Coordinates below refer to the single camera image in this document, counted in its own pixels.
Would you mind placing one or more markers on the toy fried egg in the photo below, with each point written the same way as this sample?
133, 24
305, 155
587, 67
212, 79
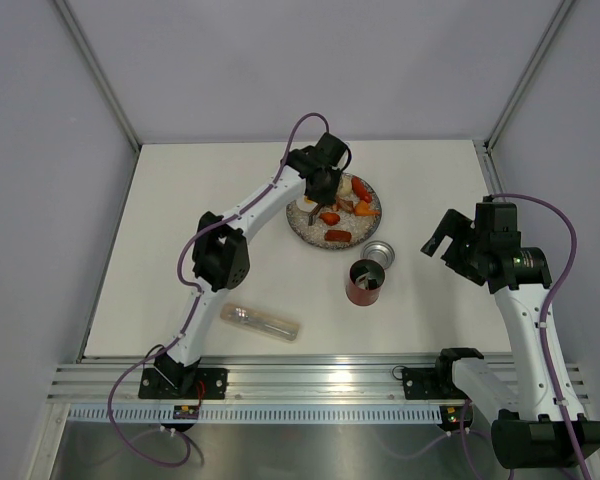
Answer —
306, 205

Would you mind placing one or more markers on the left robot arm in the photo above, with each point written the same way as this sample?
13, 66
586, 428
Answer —
216, 259

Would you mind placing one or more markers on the red sausage bottom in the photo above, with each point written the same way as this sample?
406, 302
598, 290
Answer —
338, 236

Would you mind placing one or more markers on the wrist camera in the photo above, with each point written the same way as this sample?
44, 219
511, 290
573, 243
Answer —
333, 152
495, 217

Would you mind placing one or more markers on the aluminium mounting rail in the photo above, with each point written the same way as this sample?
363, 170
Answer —
251, 380

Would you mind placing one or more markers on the metal serving tongs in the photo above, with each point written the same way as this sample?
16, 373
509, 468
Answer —
314, 213

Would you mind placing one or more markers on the speckled ceramic plate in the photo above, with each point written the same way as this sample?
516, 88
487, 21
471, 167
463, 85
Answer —
362, 228

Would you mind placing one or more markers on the aluminium frame post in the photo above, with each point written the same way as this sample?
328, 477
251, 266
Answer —
532, 67
88, 56

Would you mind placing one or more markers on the red sausage top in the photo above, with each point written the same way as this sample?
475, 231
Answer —
360, 189

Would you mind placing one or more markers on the white slotted cable duct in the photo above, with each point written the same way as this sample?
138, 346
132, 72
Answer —
279, 414

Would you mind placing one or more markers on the metal spoon in case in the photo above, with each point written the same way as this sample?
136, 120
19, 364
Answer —
262, 322

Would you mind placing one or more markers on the orange red chicken wing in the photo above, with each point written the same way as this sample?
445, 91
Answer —
330, 218

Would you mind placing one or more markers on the beige steamed bun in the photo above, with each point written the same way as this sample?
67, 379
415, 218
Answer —
345, 187

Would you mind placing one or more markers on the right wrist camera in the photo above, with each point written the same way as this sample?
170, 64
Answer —
495, 217

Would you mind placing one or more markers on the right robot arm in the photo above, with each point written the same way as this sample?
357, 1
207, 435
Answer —
542, 423

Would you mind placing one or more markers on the sushi piece top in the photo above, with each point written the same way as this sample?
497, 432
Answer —
367, 281

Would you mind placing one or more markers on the right aluminium frame post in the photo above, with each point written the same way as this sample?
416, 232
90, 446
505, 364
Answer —
532, 67

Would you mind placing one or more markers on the left aluminium frame post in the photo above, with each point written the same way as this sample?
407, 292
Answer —
88, 56

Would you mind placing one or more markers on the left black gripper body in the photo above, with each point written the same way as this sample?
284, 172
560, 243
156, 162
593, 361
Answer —
326, 191

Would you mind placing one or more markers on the bacon wrapped roll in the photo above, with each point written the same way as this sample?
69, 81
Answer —
344, 205

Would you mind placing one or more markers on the orange chicken drumstick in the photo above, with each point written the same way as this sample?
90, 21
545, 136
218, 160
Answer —
363, 209

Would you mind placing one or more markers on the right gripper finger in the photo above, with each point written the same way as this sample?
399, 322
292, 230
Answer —
434, 243
454, 225

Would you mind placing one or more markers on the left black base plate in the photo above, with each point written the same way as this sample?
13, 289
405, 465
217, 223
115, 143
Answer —
206, 383

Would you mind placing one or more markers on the red sausage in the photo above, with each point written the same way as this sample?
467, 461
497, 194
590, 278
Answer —
338, 236
360, 189

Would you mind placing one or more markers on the red tin can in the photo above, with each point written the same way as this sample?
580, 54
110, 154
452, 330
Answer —
358, 296

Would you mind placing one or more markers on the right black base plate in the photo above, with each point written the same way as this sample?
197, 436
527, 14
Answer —
427, 384

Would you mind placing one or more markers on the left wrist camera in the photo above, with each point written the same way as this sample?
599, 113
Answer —
333, 152

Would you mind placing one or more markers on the silver tin lid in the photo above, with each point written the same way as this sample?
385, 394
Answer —
380, 252

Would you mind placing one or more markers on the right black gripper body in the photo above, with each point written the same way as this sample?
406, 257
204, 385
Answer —
462, 255

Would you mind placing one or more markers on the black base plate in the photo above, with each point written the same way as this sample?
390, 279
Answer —
206, 383
427, 384

